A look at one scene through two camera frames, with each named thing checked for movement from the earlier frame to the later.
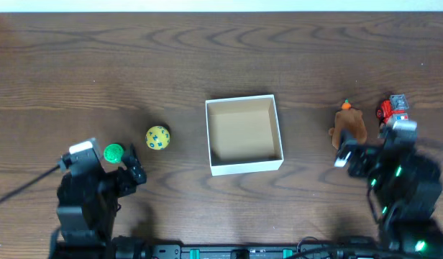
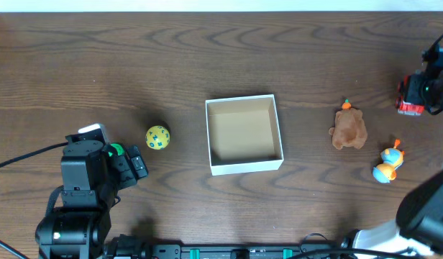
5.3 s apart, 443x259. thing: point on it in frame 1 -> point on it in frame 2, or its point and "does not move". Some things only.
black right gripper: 366,155 -> 415,85
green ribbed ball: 113,153 does not move
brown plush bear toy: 348,119 does not move
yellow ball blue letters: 157,137 does not move
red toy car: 393,109 -> 402,105
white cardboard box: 244,134 does not move
